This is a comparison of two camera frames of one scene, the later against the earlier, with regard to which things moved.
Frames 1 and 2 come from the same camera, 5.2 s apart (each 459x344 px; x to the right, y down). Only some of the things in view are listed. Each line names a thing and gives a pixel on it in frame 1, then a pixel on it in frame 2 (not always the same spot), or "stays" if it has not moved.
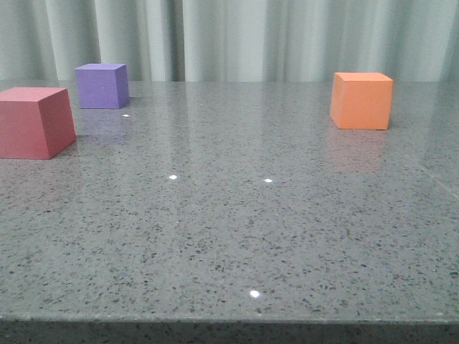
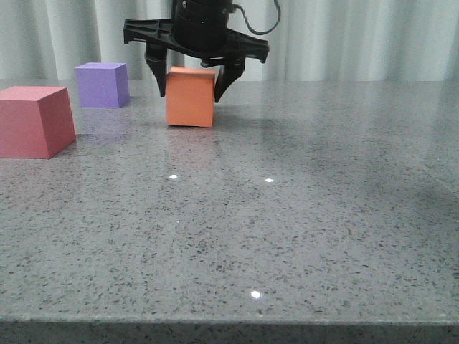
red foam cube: (36, 122) stays
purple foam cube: (102, 85) stays
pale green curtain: (230, 40) stays
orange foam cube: (361, 100) → (190, 97)
